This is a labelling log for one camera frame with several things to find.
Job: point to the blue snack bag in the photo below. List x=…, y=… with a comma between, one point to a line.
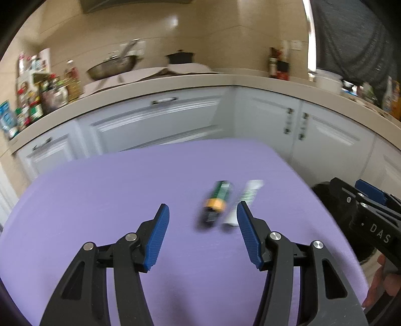
x=7, y=119

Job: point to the black container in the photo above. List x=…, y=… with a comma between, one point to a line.
x=283, y=71

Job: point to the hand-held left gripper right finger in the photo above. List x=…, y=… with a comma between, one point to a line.
x=247, y=235

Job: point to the white paper towel roll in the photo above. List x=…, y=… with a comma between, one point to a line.
x=44, y=59

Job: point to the black cooking pot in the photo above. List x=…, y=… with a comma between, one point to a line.
x=180, y=58

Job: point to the person's right hand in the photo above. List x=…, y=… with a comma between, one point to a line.
x=377, y=282

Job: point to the white spray bottle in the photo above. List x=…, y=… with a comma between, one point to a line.
x=388, y=94

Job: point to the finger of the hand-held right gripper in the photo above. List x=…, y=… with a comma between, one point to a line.
x=371, y=189
x=343, y=191

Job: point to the dark oil bottle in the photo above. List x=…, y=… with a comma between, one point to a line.
x=273, y=62

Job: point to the metal wok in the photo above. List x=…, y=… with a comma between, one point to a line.
x=109, y=67

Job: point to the green bottle with yellow band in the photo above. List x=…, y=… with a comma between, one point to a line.
x=221, y=194

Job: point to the white wall socket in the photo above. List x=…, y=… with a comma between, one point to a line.
x=141, y=47

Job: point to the white wall switch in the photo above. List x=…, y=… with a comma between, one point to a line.
x=296, y=45

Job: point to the white cabinet drawer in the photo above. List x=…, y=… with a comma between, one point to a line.
x=141, y=125
x=50, y=156

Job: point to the group of condiment bottles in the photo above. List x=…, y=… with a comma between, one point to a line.
x=47, y=94

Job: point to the beige kitchen countertop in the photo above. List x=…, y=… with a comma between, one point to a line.
x=219, y=81

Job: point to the white tube with green print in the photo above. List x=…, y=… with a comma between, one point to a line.
x=247, y=197

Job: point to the purple tablecloth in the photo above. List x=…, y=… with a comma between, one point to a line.
x=109, y=194

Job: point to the dark grey cloth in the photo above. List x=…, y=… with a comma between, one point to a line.
x=354, y=37

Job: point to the white cabinet door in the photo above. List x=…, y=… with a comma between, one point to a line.
x=263, y=125
x=332, y=141
x=385, y=169

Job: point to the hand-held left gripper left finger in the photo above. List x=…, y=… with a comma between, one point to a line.
x=156, y=238

